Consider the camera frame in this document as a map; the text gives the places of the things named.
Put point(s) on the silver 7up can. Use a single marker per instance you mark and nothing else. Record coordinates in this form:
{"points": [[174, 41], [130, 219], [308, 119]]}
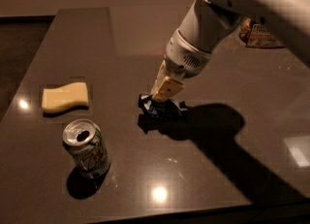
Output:
{"points": [[83, 140]]}

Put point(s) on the yellow sponge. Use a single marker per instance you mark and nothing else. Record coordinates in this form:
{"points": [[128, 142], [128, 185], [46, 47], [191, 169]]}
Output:
{"points": [[66, 97]]}

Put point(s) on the blue rxbar blueberry wrapper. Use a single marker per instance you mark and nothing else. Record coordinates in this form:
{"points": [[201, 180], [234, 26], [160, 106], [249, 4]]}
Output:
{"points": [[167, 110]]}

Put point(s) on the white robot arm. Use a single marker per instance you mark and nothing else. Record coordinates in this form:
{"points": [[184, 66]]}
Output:
{"points": [[208, 22]]}

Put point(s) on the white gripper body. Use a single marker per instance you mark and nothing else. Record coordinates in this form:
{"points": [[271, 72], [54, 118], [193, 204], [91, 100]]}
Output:
{"points": [[183, 57]]}

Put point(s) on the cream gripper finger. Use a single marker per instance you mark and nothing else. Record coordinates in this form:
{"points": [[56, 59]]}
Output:
{"points": [[173, 87], [159, 86]]}

